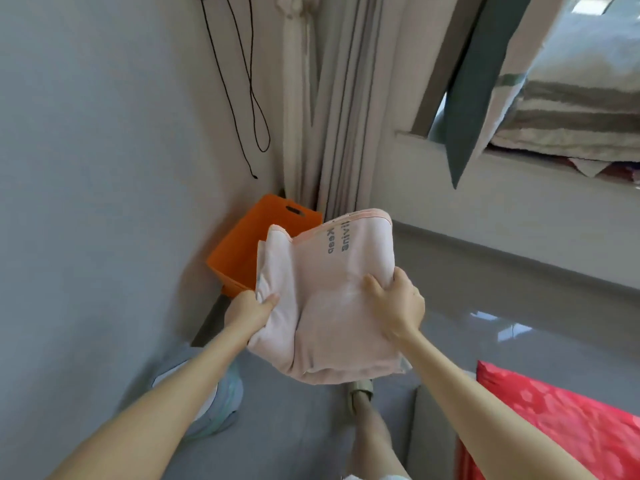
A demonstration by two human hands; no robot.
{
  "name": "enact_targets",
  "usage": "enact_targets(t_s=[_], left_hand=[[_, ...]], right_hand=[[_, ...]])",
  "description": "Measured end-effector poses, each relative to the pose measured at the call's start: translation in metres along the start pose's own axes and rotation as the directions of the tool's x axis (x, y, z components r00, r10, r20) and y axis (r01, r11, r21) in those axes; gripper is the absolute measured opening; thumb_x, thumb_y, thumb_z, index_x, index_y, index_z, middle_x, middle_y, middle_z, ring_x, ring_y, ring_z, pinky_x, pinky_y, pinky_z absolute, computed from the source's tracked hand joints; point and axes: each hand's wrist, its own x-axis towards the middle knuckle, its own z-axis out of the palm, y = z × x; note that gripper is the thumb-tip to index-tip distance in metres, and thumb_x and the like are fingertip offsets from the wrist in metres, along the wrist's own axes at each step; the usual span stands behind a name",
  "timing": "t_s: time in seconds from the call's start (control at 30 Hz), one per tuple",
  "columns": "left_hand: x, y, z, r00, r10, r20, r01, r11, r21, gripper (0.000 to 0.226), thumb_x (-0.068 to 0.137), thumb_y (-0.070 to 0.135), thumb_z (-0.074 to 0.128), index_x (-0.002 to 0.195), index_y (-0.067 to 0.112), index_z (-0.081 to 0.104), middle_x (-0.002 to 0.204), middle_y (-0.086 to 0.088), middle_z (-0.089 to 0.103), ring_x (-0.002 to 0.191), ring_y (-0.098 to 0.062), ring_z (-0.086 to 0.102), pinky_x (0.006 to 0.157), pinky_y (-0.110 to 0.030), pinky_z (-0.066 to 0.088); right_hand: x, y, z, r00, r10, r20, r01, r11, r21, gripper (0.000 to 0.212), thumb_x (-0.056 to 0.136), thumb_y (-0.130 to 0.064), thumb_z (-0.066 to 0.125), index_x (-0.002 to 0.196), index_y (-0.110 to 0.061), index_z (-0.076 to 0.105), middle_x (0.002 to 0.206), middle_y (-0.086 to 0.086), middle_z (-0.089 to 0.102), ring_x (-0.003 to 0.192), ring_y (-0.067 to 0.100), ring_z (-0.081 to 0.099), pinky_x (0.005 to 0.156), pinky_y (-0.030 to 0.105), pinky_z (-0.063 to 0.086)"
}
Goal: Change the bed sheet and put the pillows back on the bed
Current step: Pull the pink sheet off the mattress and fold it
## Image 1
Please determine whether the person's left hand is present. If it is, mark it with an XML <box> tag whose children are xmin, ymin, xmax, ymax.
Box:
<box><xmin>223</xmin><ymin>289</ymin><xmax>281</xmax><ymax>346</ymax></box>

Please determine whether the person's right hand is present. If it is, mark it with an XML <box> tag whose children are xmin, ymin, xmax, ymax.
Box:
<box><xmin>360</xmin><ymin>267</ymin><xmax>427</xmax><ymax>344</ymax></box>

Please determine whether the pink bear print bedsheet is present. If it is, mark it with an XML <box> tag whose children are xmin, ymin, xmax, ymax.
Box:
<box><xmin>247</xmin><ymin>207</ymin><xmax>413</xmax><ymax>386</ymax></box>

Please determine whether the floral white pillow grey trim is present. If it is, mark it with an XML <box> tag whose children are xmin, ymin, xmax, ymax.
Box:
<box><xmin>490</xmin><ymin>9</ymin><xmax>640</xmax><ymax>164</ymax></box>

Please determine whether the person's left forearm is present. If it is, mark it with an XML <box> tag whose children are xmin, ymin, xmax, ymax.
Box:
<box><xmin>50</xmin><ymin>329</ymin><xmax>251</xmax><ymax>480</ymax></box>

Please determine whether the person's right forearm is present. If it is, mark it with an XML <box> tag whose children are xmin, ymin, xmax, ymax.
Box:
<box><xmin>395</xmin><ymin>329</ymin><xmax>597</xmax><ymax>480</ymax></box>

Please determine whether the person's right leg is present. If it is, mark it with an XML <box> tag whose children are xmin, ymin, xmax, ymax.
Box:
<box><xmin>350</xmin><ymin>393</ymin><xmax>411</xmax><ymax>480</ymax></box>

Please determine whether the orange plastic basket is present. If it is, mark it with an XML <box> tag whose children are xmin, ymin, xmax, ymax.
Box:
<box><xmin>207</xmin><ymin>193</ymin><xmax>325</xmax><ymax>299</ymax></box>

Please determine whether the grey lidded trash can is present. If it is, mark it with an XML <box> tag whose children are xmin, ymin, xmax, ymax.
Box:
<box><xmin>148</xmin><ymin>345</ymin><xmax>245</xmax><ymax>442</ymax></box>

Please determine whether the white window sill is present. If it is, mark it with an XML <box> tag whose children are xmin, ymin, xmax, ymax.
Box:
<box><xmin>395</xmin><ymin>129</ymin><xmax>640</xmax><ymax>196</ymax></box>

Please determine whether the red floral mattress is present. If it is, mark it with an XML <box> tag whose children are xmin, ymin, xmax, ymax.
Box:
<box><xmin>455</xmin><ymin>359</ymin><xmax>640</xmax><ymax>480</ymax></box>

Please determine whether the grey curtain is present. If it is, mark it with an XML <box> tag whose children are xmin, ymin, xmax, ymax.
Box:
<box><xmin>280</xmin><ymin>0</ymin><xmax>386</xmax><ymax>222</ymax></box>

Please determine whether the folded bedding on windowsill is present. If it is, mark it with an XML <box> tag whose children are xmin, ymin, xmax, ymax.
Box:
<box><xmin>412</xmin><ymin>0</ymin><xmax>537</xmax><ymax>190</ymax></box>

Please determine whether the beige strap sandal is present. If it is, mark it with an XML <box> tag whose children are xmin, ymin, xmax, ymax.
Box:
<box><xmin>347</xmin><ymin>379</ymin><xmax>376</xmax><ymax>416</ymax></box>

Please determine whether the black hanging cable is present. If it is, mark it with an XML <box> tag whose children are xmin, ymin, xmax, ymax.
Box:
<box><xmin>197</xmin><ymin>0</ymin><xmax>272</xmax><ymax>181</ymax></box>

